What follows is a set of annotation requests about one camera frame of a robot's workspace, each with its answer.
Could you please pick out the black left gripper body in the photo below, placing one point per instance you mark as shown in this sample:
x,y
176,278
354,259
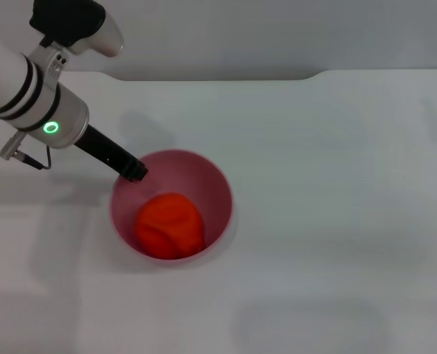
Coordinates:
x,y
104,149

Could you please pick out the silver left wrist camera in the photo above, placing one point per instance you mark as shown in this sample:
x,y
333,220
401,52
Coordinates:
x,y
74,26

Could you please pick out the pink plastic bowl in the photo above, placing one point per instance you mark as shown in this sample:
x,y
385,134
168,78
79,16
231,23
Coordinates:
x,y
218,195

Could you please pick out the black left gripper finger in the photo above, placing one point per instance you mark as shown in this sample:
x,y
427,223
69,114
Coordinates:
x,y
135,172

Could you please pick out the orange toy fruit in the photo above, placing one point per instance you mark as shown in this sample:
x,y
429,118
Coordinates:
x,y
170,225

